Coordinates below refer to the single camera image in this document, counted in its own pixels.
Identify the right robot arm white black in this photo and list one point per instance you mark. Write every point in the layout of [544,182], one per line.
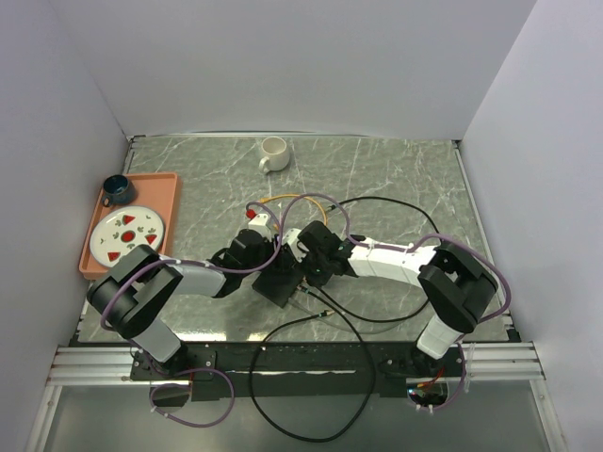
[452,277]

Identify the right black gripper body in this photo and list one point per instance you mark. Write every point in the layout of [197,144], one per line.
[314,267]

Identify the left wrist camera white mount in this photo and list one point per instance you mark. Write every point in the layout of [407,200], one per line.
[261,223]

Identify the pink tray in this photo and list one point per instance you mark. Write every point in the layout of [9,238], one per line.
[158,191]

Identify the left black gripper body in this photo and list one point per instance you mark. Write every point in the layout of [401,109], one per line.
[279,266]

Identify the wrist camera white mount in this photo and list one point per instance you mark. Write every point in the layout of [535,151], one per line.
[261,223]
[291,240]

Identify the dark blue cup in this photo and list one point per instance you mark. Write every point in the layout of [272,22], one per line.
[118,190]

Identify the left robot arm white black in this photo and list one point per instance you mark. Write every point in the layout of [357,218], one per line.
[132,294]

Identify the white watermelon pattern plate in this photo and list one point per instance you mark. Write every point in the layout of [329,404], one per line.
[122,230]

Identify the black network switch box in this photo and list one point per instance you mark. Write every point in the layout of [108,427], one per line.
[277,285]

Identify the white ceramic mug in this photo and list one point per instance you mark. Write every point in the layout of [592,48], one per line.
[274,155]

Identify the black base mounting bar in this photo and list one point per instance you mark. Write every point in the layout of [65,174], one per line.
[221,369]

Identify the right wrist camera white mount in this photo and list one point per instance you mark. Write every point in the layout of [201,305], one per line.
[291,240]

